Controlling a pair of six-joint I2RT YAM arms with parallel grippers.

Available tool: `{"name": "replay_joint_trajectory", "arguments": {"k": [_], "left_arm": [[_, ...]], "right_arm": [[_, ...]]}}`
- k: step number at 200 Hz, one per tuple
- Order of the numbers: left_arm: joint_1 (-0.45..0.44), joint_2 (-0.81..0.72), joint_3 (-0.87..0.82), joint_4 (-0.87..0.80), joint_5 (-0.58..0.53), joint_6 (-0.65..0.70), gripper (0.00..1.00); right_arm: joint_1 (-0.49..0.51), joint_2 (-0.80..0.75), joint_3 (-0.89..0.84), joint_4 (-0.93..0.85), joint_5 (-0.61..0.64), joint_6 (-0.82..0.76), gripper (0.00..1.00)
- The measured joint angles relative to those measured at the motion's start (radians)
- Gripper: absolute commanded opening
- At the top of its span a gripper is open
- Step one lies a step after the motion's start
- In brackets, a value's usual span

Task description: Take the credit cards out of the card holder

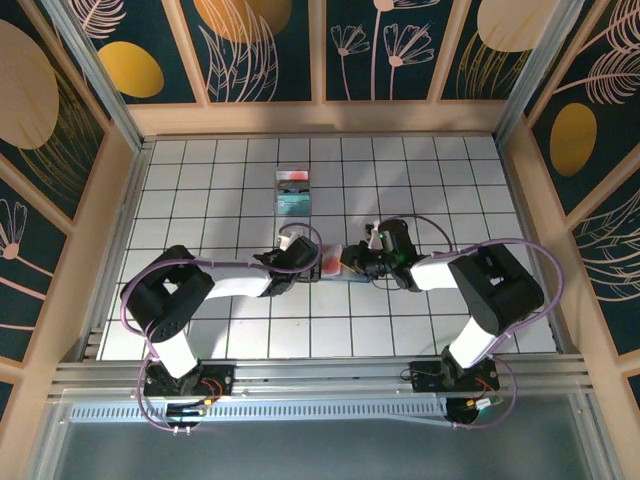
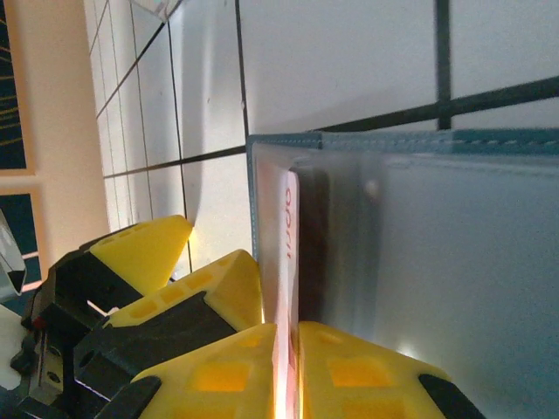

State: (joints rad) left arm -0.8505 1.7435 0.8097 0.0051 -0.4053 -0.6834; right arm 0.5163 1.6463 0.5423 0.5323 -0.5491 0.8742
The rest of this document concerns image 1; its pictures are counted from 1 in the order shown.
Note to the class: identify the white card with red circle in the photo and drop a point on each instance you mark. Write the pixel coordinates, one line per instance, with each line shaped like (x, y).
(295, 175)
(332, 265)

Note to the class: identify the clear packaged item box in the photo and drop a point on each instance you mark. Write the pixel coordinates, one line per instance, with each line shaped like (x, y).
(295, 212)

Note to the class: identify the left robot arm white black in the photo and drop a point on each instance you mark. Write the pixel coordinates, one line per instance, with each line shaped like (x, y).
(172, 345)

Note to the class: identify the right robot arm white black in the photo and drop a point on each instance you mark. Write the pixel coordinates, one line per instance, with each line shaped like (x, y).
(470, 345)

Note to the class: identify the teal plastic card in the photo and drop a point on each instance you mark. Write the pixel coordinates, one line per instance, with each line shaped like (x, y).
(295, 204)

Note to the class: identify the black plastic card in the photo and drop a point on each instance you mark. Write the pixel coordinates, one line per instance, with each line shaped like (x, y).
(295, 187)

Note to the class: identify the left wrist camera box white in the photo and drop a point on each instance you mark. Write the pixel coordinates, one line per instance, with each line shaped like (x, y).
(286, 241)

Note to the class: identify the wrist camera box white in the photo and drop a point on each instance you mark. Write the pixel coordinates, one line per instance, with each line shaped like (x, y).
(374, 239)
(286, 241)

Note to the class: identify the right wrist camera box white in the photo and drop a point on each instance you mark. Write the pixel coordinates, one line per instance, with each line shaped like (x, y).
(374, 239)

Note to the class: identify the aluminium frame rail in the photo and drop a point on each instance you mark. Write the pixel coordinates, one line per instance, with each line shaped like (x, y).
(325, 375)

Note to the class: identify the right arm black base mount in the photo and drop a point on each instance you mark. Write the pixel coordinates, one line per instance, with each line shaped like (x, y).
(425, 377)

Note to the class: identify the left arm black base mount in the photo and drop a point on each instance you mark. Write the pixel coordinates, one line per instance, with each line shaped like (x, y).
(220, 377)

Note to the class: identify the aluminium corner post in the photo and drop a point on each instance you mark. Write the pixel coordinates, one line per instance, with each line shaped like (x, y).
(530, 75)
(107, 95)

